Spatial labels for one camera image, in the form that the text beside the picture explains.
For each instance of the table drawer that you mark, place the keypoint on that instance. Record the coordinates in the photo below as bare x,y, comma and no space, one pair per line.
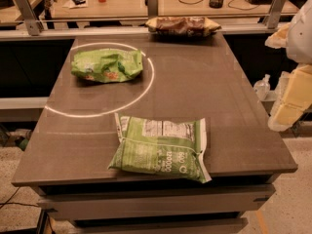
207,226
189,201

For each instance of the lower table drawer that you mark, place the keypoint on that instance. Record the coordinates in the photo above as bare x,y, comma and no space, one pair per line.
207,226

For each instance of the middle metal bracket post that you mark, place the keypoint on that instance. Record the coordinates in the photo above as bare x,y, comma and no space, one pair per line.
152,8

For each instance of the green jalapeno chip bag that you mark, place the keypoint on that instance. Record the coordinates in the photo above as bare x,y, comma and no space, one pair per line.
162,148

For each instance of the clear plastic bottle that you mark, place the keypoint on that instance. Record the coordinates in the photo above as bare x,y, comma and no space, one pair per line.
262,87

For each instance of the upper table drawer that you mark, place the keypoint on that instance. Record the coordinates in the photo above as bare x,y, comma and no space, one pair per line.
189,201

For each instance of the green rice chip bag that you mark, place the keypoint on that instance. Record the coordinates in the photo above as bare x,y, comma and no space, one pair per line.
107,65

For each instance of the metal bracket post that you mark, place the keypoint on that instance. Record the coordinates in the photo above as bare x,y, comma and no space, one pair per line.
272,19
33,24
152,8

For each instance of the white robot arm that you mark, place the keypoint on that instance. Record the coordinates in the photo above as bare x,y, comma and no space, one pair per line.
299,39

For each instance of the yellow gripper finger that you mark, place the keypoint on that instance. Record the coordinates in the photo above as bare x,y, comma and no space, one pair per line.
294,96
278,39

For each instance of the wooden background desk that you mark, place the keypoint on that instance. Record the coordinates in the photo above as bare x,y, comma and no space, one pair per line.
120,9

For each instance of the brown chip bag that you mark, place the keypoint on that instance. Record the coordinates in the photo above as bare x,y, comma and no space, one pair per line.
183,26

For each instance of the right metal bracket post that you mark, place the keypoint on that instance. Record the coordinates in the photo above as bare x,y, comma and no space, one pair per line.
272,19

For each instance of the left metal bracket post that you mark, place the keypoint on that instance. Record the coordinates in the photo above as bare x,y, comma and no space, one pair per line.
33,24

